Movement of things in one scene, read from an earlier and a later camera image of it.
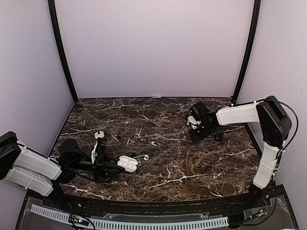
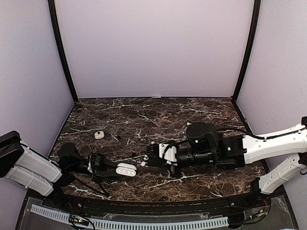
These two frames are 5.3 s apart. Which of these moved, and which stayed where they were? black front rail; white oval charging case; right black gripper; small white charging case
Moved: white oval charging case; right black gripper
Stayed: small white charging case; black front rail
